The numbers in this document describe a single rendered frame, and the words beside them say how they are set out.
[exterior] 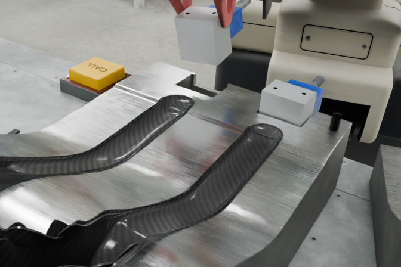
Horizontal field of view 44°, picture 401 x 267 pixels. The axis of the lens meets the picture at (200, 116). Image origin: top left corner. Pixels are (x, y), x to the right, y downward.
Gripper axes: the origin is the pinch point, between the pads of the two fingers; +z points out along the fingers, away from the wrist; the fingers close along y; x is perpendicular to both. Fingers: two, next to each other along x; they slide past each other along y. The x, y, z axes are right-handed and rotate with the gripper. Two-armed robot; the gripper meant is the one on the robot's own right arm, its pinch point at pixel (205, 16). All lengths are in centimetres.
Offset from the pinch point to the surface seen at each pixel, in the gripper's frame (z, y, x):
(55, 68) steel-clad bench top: 13.9, -32.4, 3.2
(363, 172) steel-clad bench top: 20.4, 18.0, 3.8
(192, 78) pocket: 8.6, -2.9, -0.2
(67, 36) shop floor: 96, -198, 149
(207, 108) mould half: 7.7, 3.1, -6.7
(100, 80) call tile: 11.5, -18.7, -0.6
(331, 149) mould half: 9.5, 17.0, -6.4
